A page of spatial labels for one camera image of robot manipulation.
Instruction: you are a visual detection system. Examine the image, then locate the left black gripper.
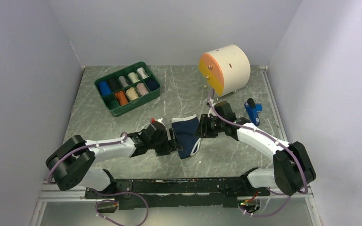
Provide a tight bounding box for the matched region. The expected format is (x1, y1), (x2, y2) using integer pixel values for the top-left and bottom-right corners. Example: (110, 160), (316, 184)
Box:
(149, 128), (183, 156)

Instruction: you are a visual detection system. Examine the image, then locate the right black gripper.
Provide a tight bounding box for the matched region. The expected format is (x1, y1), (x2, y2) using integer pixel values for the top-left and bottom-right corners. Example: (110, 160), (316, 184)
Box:
(193, 114), (225, 138)

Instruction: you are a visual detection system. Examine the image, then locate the navy white underwear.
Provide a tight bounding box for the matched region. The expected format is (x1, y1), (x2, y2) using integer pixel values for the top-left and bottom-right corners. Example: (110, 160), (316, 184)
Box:
(171, 115), (201, 160)

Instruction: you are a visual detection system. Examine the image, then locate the orange cream underwear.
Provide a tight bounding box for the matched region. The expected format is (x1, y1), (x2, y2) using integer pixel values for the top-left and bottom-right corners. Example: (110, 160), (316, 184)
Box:
(115, 91), (129, 106)

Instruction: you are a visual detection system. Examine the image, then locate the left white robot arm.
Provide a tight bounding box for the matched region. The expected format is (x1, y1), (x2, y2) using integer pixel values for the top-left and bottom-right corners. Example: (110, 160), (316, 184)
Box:
(46, 121), (183, 198)

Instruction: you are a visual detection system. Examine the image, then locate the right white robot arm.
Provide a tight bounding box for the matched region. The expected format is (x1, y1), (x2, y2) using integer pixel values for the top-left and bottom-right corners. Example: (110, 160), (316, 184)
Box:
(196, 99), (316, 196)

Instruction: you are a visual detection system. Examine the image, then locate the pink rolled underwear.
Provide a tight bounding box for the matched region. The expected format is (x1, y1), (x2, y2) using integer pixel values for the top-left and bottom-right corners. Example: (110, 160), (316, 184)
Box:
(136, 82), (149, 96)

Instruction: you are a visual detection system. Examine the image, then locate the beige rolled underwear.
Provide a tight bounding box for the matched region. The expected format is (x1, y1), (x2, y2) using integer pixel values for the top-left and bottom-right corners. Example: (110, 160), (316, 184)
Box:
(126, 87), (140, 101)

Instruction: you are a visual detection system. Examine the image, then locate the navy rolled underwear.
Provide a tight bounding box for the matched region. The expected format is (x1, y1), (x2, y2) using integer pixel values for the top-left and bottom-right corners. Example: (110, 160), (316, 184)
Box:
(145, 77), (160, 92)

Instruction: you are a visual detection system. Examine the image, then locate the cream rolled underwear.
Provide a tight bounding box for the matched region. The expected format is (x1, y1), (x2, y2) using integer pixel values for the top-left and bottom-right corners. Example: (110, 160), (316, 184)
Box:
(128, 72), (140, 83)

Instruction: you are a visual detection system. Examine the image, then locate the white rolled underwear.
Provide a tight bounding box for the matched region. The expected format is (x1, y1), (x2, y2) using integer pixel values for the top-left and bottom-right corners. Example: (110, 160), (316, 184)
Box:
(137, 67), (149, 79)

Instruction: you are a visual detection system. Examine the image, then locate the black rolled underwear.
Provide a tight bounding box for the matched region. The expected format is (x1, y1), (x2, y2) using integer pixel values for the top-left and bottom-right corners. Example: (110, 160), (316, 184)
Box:
(107, 77), (123, 92)

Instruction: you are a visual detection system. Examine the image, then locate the grey rolled underwear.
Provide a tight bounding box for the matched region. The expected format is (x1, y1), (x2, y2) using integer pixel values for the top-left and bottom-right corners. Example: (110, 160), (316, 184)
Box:
(118, 76), (130, 88)

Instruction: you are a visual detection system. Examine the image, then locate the blue rolled underwear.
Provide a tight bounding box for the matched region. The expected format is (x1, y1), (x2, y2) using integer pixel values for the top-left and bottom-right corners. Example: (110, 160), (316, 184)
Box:
(98, 81), (112, 97)

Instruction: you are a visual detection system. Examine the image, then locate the blue black hand tool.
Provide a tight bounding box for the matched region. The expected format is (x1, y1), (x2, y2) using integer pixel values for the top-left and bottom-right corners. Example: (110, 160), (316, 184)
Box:
(244, 98), (262, 127)

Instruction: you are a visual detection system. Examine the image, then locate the green divided storage tray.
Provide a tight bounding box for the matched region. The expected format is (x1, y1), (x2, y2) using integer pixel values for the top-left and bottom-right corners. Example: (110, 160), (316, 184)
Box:
(94, 61), (161, 117)

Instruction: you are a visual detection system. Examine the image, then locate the round cream drawer cabinet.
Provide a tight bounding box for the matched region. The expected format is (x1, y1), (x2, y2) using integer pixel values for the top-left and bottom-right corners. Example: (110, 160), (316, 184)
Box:
(198, 44), (251, 97)

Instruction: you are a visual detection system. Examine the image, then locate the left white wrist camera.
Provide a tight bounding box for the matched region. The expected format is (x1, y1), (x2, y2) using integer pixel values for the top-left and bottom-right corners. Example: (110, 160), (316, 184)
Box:
(151, 118), (165, 125)

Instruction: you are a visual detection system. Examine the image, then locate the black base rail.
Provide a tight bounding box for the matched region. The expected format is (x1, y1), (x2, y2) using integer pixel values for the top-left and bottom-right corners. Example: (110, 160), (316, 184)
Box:
(84, 177), (270, 210)

